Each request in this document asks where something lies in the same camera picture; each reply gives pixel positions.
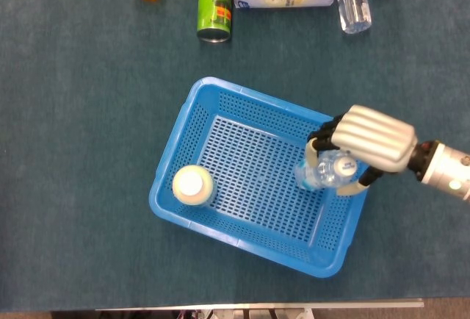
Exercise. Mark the small Aquafina water bottle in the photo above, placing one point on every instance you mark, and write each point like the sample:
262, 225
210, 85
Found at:
327, 170

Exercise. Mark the blue perforated plastic basket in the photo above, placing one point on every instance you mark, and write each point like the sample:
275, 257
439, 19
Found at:
257, 194

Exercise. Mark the green Pringles can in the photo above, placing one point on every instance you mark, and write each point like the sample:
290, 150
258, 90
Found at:
214, 3

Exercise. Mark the aluminium table edge rail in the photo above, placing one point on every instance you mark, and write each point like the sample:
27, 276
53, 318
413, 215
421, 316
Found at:
257, 305

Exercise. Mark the dark robot base frame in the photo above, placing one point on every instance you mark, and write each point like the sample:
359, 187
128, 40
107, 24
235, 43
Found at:
147, 314

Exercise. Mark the clear unlabelled plastic bottle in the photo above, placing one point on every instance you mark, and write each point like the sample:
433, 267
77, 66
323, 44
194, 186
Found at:
354, 10

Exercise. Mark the milky drink bottle white cap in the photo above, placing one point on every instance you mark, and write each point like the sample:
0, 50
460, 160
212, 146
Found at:
189, 185

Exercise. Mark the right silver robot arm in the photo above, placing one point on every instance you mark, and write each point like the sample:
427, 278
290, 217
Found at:
444, 168

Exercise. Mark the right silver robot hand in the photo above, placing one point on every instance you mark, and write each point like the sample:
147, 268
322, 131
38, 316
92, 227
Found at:
374, 139

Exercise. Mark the teal felt table cloth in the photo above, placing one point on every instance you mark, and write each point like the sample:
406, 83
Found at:
73, 113

